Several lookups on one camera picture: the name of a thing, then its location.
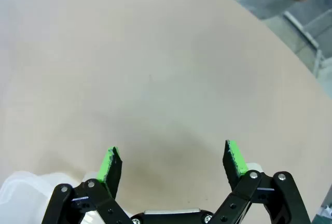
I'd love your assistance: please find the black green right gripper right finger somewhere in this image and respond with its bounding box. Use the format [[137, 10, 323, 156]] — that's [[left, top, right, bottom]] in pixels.
[[210, 139, 312, 224]]

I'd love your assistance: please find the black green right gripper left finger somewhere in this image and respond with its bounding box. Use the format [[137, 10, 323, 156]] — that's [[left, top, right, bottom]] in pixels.
[[41, 146, 131, 224]]

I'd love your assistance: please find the translucent plastic container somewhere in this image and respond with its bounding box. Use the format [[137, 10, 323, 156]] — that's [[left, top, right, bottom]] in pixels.
[[0, 171, 101, 224]]

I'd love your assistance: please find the metal frame bar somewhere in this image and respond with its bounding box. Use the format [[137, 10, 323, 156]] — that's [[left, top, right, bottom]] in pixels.
[[282, 10, 325, 77]]

